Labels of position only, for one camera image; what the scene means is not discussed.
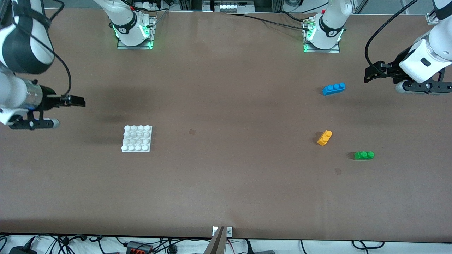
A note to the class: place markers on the blue toy brick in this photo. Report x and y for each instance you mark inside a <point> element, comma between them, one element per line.
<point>333,89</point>

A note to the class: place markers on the black power adapter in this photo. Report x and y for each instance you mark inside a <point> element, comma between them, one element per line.
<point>21,251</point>

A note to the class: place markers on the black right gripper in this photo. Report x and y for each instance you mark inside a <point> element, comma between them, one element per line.
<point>49,99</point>

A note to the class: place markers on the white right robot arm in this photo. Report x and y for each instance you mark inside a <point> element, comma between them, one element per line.
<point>21,53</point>

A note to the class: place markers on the green toy brick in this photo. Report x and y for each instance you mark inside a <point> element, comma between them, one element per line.
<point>363,155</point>

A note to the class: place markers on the aluminium frame profile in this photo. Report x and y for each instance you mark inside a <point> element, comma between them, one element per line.
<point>361,6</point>

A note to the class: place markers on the white power strip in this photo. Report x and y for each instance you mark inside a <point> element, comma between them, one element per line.
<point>152,5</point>

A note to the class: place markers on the metal corner bracket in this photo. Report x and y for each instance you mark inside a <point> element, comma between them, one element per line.
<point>431,19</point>

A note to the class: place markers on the grey socket strip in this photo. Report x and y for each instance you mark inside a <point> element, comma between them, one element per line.
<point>231,6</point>

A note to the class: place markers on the white studded base plate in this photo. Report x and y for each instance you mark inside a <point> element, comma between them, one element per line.
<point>137,139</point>

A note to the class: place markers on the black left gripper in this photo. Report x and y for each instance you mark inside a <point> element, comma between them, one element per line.
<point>394,66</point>

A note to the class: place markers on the small white bracket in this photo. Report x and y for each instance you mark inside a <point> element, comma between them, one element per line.
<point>229,231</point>
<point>214,231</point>

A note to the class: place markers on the black orange terminal box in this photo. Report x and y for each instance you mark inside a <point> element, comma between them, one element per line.
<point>139,248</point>

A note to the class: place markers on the yellow toy brick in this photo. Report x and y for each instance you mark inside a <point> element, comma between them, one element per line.
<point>324,138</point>

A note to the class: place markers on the grey metal post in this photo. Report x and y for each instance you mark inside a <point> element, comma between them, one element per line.
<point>216,247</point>

